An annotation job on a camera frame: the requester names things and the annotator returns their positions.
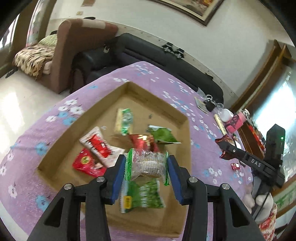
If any small red candy bar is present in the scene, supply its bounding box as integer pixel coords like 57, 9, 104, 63
230, 163, 241, 171

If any red snack packet yellow logo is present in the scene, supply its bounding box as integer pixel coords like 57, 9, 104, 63
72, 148, 106, 178

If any green leaf snack packet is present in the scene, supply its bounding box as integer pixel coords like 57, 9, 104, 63
147, 125, 181, 145

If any white red snack packet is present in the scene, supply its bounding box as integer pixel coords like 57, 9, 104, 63
79, 126, 125, 168

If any red gold snack packet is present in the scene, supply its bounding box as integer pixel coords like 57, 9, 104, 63
128, 134, 160, 152

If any green white snack packet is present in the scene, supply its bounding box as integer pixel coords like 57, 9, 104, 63
120, 178, 165, 213

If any clear green cracker packet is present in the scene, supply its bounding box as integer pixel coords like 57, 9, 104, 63
124, 148, 170, 186

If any green white wafer packet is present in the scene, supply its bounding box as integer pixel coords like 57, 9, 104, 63
114, 108, 133, 136

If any floral sleeve right forearm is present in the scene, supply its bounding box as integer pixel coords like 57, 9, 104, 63
259, 203, 278, 241

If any right hand white glove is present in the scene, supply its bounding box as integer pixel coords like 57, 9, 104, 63
242, 183, 274, 224

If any pink box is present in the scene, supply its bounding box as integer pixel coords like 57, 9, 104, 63
225, 112, 246, 133

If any long cream snack bar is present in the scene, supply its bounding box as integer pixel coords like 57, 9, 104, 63
214, 114, 227, 135

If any black small object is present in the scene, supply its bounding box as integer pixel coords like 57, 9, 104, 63
205, 100, 216, 112

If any shallow cardboard box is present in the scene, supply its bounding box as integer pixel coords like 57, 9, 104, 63
36, 81, 193, 239

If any black clip gadget on sofa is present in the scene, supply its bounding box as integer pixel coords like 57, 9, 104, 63
162, 42, 185, 59

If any black leather sofa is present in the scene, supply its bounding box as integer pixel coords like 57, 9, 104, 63
70, 33, 224, 103

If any leopard print blanket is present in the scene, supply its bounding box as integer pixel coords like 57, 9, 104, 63
13, 44, 55, 79

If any green pillow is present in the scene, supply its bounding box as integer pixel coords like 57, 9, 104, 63
38, 34, 57, 46

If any brown fabric armchair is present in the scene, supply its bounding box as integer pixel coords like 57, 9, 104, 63
37, 19, 118, 94

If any framed wall painting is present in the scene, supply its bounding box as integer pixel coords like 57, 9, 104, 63
152, 0, 224, 26

